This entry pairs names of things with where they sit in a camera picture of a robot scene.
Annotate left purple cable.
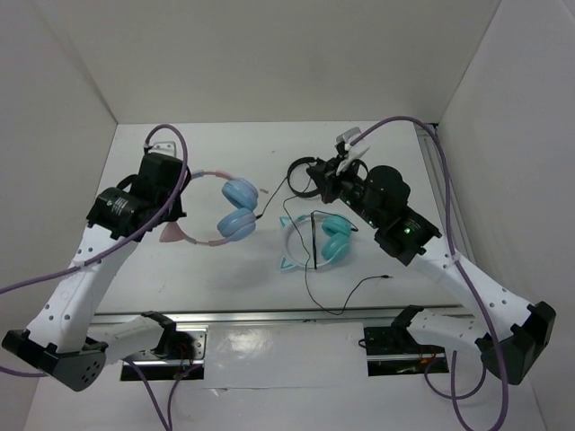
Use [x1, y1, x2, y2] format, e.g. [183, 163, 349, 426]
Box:
[0, 124, 199, 430]

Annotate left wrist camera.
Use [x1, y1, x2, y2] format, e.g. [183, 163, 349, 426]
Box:
[144, 141, 178, 157]

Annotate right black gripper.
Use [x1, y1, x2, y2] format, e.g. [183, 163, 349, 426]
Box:
[306, 154, 383, 229]

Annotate pink blue cat-ear headphones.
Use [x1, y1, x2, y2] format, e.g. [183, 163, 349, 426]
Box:
[159, 170, 259, 247]

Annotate black headphone audio cable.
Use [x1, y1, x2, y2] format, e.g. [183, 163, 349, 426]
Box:
[256, 177, 393, 315]

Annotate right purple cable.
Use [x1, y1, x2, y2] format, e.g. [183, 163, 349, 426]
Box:
[354, 116, 513, 430]

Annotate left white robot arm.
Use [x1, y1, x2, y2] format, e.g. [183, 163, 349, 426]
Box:
[2, 153, 186, 391]

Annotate purple cable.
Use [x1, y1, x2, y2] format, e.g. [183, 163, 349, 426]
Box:
[354, 116, 513, 430]
[0, 124, 199, 430]

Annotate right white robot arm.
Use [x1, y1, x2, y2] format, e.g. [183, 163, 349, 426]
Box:
[306, 157, 556, 385]

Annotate aluminium side rail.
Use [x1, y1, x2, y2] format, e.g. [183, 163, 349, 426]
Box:
[414, 125, 461, 235]

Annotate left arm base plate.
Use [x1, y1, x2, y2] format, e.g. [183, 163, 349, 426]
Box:
[128, 328, 208, 382]

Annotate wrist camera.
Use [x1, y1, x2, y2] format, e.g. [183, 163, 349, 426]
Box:
[144, 141, 178, 157]
[335, 127, 370, 176]

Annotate white teal cat-ear headphones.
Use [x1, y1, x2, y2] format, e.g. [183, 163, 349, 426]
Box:
[279, 210, 358, 272]

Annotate black headphones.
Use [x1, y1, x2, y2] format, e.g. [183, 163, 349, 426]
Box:
[287, 156, 320, 199]

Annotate aluminium table edge rail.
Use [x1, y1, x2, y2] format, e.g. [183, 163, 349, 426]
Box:
[90, 305, 471, 329]

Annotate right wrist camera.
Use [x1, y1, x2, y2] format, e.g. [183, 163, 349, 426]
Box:
[335, 127, 370, 176]

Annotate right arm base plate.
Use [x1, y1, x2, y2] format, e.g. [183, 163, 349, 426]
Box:
[358, 326, 449, 376]

